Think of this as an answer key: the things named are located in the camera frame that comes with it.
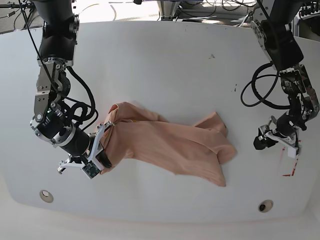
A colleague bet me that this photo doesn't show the white cable on floor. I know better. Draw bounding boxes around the white cable on floor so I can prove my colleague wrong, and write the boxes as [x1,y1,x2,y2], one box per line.
[238,9,256,28]

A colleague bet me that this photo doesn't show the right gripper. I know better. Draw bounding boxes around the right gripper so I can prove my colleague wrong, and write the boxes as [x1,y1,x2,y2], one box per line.
[56,121,114,174]

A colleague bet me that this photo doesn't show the left round table grommet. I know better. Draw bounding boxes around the left round table grommet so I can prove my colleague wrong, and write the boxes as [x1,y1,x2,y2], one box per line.
[39,190,54,204]

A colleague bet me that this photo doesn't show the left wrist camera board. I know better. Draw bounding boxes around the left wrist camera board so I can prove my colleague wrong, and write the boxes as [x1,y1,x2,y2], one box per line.
[287,147,300,159]

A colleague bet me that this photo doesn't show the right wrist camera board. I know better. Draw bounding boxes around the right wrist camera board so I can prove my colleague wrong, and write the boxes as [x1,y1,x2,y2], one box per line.
[81,161,101,179]

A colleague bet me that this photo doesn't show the round table grommet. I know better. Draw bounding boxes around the round table grommet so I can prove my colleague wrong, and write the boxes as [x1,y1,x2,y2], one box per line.
[258,199,274,213]
[39,190,54,204]

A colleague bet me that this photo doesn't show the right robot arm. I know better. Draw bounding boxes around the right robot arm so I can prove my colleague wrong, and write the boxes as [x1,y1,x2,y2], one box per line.
[30,0,113,179]

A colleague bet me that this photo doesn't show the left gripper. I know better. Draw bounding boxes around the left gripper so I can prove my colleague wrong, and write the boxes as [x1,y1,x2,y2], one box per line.
[253,112,307,152]

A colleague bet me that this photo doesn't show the peach pink T-shirt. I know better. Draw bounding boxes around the peach pink T-shirt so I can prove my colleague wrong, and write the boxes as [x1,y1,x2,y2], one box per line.
[100,102,237,187]

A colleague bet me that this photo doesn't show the red tape rectangle marking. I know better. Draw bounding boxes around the red tape rectangle marking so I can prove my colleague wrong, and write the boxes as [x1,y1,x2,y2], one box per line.
[278,146,299,177]

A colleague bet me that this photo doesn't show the black tripod stand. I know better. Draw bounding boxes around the black tripod stand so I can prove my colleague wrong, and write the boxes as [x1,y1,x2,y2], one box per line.
[0,0,39,31]

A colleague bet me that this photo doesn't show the grey metal centre post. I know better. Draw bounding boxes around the grey metal centre post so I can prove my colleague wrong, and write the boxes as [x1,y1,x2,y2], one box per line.
[157,0,181,21]

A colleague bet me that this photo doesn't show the right round table grommet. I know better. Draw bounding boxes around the right round table grommet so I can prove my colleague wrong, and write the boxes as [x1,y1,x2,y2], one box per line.
[258,199,274,213]

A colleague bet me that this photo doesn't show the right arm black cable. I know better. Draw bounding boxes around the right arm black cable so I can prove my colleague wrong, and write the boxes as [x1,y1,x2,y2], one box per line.
[62,67,99,131]

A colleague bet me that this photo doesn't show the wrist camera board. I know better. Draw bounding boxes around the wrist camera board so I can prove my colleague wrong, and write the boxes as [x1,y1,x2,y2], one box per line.
[287,147,300,159]
[81,161,101,179]

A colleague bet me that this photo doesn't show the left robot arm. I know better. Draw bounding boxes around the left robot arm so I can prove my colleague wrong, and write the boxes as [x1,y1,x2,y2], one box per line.
[251,0,320,155]

